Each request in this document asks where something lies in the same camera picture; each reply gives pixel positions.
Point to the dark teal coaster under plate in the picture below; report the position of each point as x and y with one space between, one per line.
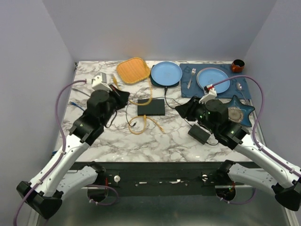
163 86

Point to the light blue plate left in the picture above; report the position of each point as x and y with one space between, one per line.
166 73

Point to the black power adapter brick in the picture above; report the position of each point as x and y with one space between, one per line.
199 134

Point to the light blue plate right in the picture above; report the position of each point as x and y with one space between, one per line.
212 75

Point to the light blue plate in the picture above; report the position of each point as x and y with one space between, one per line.
166 73
212 75

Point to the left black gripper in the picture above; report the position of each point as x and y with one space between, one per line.
122 97

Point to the aluminium rail frame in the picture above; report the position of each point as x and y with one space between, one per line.
244 206

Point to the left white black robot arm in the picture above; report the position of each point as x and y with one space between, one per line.
44 193

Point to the dark blue placemat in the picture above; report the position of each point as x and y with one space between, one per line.
196 90

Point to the black network switch box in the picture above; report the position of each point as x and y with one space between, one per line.
155 108

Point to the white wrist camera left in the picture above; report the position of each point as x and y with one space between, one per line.
99 82

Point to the red brown lacquer cup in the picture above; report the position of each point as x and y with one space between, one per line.
237 66

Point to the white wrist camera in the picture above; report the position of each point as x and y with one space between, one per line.
99 82
210 93

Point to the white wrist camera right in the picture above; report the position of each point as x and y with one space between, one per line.
210 93

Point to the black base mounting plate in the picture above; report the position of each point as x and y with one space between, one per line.
160 178

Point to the silver spoon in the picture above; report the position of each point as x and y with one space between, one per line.
239 87

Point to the orange woven square mat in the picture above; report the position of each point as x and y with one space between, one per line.
133 70

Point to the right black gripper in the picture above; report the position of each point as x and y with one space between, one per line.
188 108

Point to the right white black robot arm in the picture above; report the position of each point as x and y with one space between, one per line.
275 176

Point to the silver fork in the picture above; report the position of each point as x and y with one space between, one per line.
193 71

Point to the blue star shaped dish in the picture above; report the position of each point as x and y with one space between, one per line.
239 112

